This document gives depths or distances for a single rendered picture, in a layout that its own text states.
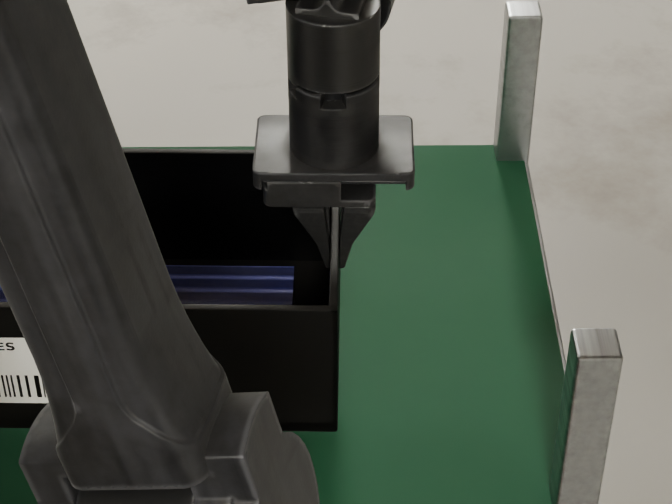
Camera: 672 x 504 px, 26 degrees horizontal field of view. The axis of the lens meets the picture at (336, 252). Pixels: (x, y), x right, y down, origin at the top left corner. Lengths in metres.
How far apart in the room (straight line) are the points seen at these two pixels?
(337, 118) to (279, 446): 0.32
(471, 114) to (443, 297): 1.94
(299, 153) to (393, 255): 0.32
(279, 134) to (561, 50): 2.43
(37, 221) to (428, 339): 0.66
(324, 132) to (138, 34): 2.52
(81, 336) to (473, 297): 0.68
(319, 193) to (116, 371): 0.38
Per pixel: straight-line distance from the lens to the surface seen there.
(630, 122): 3.13
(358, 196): 0.93
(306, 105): 0.89
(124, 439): 0.58
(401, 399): 1.10
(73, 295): 0.54
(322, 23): 0.86
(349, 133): 0.90
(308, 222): 0.94
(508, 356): 1.14
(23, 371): 0.98
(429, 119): 3.09
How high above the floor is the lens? 1.73
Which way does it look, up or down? 39 degrees down
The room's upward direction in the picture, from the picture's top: straight up
